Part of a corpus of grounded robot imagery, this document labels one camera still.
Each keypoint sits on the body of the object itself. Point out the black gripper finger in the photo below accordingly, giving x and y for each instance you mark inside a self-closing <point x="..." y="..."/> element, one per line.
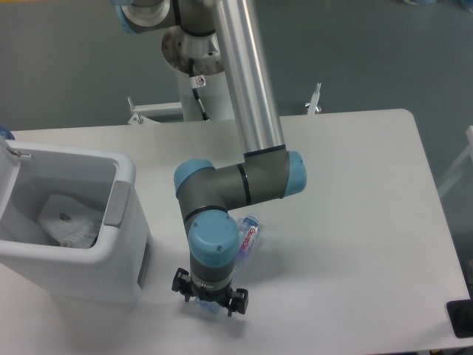
<point x="235" y="301"/>
<point x="183" y="284"/>

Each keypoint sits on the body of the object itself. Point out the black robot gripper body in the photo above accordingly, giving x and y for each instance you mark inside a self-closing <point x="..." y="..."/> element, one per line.
<point x="211" y="291"/>

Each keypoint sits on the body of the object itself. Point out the crushed clear plastic bottle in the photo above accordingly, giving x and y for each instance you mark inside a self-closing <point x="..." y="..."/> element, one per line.
<point x="248" y="235"/>

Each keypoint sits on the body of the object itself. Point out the clear plastic bag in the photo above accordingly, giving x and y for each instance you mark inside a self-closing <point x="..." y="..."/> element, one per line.
<point x="70" y="223"/>

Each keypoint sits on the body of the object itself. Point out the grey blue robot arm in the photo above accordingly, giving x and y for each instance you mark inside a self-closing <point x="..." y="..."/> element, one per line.
<point x="269" y="171"/>

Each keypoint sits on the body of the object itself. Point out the white trash can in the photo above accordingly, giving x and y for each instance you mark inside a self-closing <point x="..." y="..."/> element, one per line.
<point x="114" y="268"/>

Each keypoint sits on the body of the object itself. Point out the black device at table edge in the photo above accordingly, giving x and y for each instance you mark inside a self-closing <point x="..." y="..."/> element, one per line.
<point x="460" y="314"/>

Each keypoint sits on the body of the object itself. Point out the blue object at left edge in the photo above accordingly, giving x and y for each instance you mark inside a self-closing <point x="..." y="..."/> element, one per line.
<point x="6" y="134"/>

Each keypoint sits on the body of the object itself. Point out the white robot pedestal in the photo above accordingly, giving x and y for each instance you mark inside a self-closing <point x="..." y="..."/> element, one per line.
<point x="198" y="95"/>

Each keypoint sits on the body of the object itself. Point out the white frame at right edge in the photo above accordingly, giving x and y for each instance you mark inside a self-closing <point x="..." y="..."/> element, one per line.
<point x="457" y="169"/>

